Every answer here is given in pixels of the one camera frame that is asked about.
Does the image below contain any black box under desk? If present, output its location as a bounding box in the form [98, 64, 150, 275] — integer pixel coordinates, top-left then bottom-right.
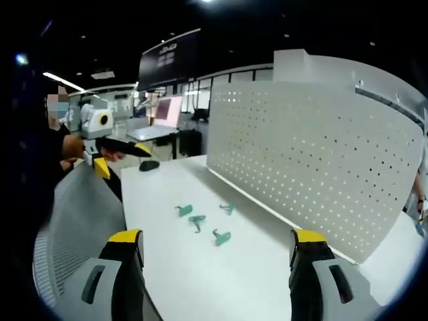
[178, 128, 203, 158]

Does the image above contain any silver open laptop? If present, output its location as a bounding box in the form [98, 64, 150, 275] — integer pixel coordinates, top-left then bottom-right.
[126, 95, 184, 142]

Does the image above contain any long ceiling light strip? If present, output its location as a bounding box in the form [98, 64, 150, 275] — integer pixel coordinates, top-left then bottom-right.
[42, 71, 86, 93]

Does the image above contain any white partition panel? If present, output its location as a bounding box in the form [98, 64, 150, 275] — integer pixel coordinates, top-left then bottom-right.
[273, 49, 428, 134]

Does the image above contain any person's left hand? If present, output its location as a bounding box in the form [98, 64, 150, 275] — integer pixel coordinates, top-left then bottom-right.
[62, 134, 85, 161]

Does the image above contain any black computer mouse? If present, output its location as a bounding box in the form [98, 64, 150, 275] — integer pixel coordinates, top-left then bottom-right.
[138, 160, 161, 173]

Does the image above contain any white perforated mounting plate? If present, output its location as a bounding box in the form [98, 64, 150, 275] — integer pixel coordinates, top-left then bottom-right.
[206, 80, 426, 265]

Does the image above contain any person's dark clothed torso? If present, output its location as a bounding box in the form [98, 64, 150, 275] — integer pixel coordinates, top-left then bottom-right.
[18, 86, 84, 201]

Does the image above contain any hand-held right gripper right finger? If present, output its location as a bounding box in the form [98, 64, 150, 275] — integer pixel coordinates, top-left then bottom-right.
[288, 229, 386, 321]

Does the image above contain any grey mesh office chair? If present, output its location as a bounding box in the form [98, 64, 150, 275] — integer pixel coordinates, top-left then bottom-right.
[32, 163, 128, 309]

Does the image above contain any black hanging sign board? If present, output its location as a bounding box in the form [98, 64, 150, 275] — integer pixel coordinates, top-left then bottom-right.
[137, 27, 202, 92]

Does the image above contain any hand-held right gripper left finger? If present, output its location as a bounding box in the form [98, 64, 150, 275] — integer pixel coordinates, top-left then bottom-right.
[64, 229, 150, 321]

